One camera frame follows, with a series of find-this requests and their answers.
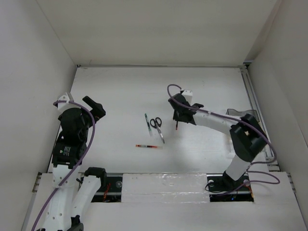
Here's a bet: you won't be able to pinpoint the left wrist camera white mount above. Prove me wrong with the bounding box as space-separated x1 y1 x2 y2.
56 92 74 113

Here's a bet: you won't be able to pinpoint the black handled scissors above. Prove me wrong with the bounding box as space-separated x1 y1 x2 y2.
150 117 165 144

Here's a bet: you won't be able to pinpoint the grey transparent container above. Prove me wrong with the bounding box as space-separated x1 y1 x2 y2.
226 108 260 122

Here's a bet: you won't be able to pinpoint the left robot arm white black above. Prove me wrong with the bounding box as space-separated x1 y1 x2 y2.
32 95 107 231

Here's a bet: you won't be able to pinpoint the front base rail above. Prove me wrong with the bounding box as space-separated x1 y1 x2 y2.
92 173 254 204

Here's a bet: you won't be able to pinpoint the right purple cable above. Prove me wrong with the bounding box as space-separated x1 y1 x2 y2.
167 84 281 186

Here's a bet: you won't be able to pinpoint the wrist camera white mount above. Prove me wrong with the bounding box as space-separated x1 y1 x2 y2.
181 90 193 105
56 92 74 113

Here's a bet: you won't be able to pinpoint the orange red pen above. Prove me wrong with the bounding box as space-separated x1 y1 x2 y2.
135 144 163 149

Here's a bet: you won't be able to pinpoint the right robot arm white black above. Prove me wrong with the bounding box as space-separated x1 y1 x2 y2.
168 91 267 191

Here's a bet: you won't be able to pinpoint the green pen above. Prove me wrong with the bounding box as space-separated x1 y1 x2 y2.
144 113 153 137

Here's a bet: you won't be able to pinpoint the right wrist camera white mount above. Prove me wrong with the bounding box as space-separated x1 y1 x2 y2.
181 90 193 105

